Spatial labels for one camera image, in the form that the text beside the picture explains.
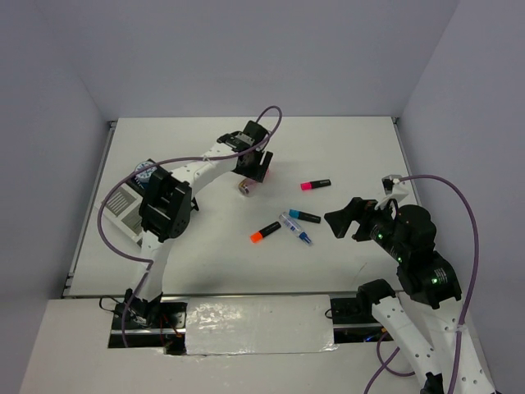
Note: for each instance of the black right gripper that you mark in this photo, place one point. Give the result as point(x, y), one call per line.
point(360, 209)

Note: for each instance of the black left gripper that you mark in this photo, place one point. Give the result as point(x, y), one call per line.
point(257, 172)

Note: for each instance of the pink capped crayon tube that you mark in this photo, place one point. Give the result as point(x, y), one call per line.
point(247, 186)

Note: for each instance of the blue slime jar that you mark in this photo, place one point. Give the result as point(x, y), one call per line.
point(144, 165)
point(143, 177)

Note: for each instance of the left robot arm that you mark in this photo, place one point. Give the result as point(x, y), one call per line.
point(167, 204)

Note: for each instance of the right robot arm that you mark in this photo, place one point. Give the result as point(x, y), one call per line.
point(446, 360)

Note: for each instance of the blue highlighter marker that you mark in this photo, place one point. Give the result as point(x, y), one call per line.
point(307, 217)

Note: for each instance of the pink highlighter marker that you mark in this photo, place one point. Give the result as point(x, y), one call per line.
point(312, 185)

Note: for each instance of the clear glue bottle blue cap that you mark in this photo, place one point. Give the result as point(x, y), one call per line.
point(287, 221)

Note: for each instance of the orange highlighter marker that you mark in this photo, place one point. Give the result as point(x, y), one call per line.
point(264, 232)

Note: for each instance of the black slotted organizer box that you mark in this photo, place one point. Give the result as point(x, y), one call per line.
point(135, 186)

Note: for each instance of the white slotted organizer box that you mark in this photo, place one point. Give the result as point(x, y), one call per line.
point(122, 210)

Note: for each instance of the silver taped front panel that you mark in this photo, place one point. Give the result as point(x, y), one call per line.
point(258, 325)

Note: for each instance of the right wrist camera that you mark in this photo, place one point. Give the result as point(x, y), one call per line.
point(394, 190)

